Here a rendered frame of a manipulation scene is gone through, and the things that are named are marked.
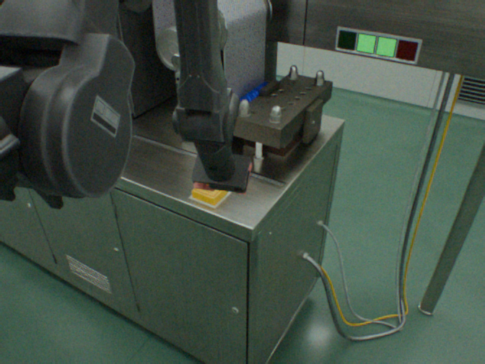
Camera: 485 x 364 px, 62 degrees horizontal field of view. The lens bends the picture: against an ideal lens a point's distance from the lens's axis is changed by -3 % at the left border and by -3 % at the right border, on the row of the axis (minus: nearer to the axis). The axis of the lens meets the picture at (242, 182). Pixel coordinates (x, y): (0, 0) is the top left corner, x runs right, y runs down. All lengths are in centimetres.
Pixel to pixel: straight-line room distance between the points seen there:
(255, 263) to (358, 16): 77
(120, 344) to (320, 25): 147
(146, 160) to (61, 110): 102
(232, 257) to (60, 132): 93
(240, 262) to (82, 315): 109
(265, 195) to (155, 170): 33
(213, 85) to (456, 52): 86
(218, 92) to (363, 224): 195
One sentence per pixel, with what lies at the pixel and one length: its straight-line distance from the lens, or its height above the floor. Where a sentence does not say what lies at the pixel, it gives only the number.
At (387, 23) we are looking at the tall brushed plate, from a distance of 131.
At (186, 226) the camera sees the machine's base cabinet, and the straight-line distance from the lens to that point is 116.
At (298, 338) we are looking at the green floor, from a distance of 187.
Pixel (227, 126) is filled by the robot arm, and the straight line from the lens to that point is 61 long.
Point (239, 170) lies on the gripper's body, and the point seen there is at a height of 113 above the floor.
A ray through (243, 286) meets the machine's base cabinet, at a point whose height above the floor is 64.
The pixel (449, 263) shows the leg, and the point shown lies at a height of 33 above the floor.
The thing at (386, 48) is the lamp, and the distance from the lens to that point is 132.
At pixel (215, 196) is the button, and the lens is 103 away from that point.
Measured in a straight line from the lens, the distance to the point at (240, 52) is 123.
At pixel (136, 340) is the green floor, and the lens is 190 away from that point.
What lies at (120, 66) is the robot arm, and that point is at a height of 146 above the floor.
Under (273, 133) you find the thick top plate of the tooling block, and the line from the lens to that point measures 112.
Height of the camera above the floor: 155
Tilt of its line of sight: 35 degrees down
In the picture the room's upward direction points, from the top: straight up
